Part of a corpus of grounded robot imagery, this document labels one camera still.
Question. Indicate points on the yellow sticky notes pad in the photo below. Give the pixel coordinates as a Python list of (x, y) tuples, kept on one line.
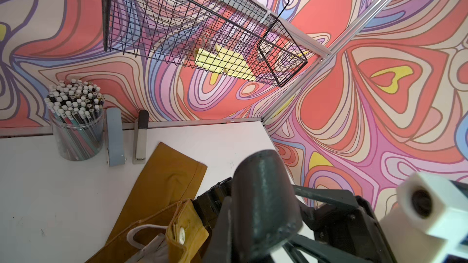
[(224, 61)]

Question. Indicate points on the black leather belt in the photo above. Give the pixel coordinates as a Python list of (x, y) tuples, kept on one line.
[(264, 212)]

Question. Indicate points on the light blue stapler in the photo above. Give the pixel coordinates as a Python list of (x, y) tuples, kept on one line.
[(115, 138)]

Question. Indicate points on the mustard brown trousers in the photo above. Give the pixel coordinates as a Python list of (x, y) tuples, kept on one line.
[(160, 205)]

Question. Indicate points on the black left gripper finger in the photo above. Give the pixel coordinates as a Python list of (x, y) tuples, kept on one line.
[(213, 208)]

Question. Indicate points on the black wire basket back wall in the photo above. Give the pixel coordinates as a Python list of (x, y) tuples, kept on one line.
[(171, 30)]

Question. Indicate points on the clear cup of pencils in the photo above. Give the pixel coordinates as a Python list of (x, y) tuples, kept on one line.
[(76, 110)]

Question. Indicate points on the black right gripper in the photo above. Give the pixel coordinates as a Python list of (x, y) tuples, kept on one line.
[(345, 228)]

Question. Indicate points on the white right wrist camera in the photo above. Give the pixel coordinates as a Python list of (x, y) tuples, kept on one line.
[(430, 222)]

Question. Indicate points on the beige black stapler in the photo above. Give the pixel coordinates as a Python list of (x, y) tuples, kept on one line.
[(140, 137)]

